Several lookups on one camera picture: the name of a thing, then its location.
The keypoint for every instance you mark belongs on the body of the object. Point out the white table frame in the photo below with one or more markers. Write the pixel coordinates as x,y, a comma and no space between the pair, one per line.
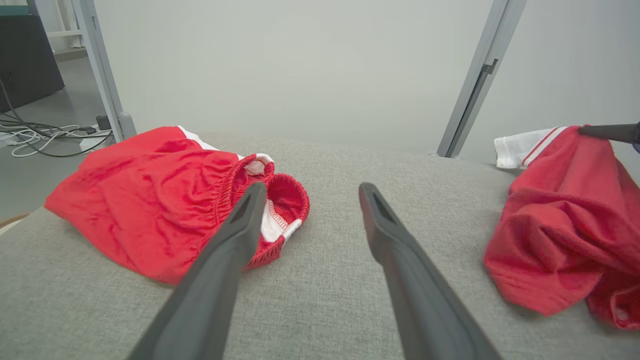
65,34

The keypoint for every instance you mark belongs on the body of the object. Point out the grey partition post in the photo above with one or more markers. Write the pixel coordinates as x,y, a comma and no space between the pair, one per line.
480,75
102,75

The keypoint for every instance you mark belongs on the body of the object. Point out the black cabinet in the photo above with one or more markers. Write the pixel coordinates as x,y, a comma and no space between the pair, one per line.
25,60

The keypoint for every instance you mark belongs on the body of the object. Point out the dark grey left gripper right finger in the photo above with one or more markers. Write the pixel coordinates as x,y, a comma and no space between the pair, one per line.
415,290

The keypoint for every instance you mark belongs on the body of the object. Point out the plain red shirt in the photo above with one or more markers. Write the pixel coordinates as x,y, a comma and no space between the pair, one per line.
140,200

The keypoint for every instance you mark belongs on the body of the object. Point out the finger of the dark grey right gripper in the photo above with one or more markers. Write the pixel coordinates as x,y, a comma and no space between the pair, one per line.
615,132

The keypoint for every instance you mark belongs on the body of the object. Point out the white power strip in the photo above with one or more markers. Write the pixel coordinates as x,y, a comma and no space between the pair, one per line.
92,142

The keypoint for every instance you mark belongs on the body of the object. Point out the red white lettered jersey shirt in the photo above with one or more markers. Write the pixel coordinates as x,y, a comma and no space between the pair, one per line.
560,225

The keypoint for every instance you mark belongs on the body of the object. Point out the pale round floor object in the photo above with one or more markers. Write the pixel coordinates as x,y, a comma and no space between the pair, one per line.
10,223

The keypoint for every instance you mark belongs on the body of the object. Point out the black power adapter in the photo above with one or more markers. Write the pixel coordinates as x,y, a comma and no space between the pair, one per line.
103,123

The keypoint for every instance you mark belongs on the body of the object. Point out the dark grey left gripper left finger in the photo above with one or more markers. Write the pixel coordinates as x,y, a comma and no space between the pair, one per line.
215,270

